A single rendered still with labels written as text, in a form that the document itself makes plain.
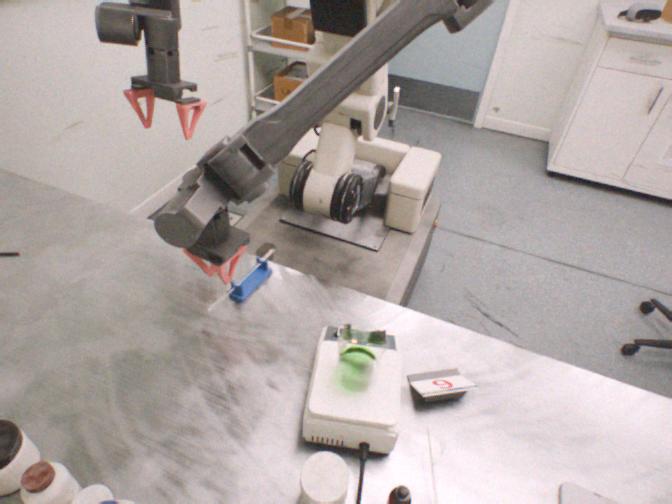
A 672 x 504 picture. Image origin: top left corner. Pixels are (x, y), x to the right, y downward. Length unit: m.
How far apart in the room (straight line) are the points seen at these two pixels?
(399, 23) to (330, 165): 0.82
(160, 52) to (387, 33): 0.43
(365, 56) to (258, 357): 0.49
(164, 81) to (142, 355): 0.48
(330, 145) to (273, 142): 0.80
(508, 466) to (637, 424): 0.24
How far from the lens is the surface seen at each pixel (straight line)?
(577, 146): 2.99
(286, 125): 0.58
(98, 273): 0.97
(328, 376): 0.63
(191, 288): 0.88
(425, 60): 3.49
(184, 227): 0.58
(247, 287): 0.85
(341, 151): 1.37
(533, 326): 2.01
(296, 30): 2.74
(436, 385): 0.73
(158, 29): 0.87
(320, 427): 0.63
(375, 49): 0.59
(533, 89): 3.47
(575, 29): 3.38
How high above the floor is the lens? 1.37
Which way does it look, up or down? 41 degrees down
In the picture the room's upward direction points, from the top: 5 degrees clockwise
